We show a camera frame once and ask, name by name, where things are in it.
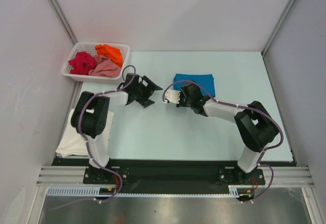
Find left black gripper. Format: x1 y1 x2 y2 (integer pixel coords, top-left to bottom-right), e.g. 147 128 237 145
133 76 162 107

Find blue t-shirt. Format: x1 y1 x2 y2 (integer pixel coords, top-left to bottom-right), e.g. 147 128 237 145
173 73 215 97

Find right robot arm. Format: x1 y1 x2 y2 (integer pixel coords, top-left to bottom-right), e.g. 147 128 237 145
181 81 283 184

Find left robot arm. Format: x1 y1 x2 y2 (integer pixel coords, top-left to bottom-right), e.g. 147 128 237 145
70 73 162 184

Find pink crumpled t-shirt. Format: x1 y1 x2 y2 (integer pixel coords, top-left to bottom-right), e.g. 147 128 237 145
88 55 121 78

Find orange crumpled t-shirt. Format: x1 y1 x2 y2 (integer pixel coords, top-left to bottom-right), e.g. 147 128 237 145
95 44 124 68

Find magenta crumpled t-shirt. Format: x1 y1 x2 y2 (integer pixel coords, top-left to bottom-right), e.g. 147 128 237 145
68 51 97 75

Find white plastic basket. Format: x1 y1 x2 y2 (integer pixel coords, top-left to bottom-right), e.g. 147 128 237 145
61 42 130 84

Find white folded t-shirt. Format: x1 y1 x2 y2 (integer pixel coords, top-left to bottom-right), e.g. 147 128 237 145
56 109 114 157

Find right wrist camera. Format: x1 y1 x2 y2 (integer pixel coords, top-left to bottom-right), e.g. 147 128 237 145
163 90 181 104

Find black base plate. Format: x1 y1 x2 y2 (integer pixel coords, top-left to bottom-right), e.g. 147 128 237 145
50 157 297 194

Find white slotted cable duct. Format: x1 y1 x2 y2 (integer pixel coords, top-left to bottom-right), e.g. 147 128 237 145
47 185 254 198

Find aluminium frame rail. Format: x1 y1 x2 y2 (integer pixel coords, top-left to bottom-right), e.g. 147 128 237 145
36 166 315 188

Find right corner aluminium post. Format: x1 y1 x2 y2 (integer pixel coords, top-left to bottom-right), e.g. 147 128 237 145
261 0 297 59

